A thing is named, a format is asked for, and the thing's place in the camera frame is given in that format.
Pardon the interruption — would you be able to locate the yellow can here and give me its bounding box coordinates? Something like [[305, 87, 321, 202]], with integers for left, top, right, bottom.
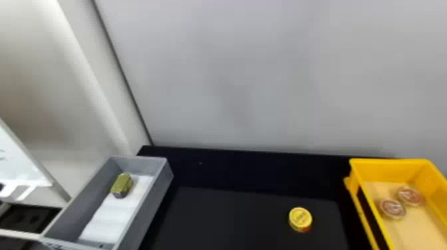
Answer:
[[288, 207, 313, 233]]

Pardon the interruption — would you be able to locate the olive green tin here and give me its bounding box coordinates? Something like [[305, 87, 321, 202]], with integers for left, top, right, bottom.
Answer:
[[110, 173, 134, 199]]

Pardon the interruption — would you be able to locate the white foam pad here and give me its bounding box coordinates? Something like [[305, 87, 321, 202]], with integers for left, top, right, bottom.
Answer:
[[78, 174, 155, 245]]

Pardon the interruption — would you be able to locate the yellow tray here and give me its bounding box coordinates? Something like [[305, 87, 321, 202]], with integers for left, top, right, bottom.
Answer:
[[343, 158, 447, 250]]

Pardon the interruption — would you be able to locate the grey tray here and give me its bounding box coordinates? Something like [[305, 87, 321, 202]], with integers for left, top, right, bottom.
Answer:
[[39, 155, 174, 250]]

